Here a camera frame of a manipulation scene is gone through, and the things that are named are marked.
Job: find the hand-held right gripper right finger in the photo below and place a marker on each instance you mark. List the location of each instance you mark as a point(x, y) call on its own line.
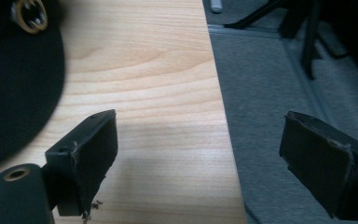
point(320, 161)

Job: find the black cap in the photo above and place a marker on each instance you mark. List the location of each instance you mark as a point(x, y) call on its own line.
point(15, 93)

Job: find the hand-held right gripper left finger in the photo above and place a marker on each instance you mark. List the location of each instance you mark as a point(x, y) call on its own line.
point(87, 158)

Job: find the white cylinder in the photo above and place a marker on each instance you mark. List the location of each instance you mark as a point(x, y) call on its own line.
point(216, 5)

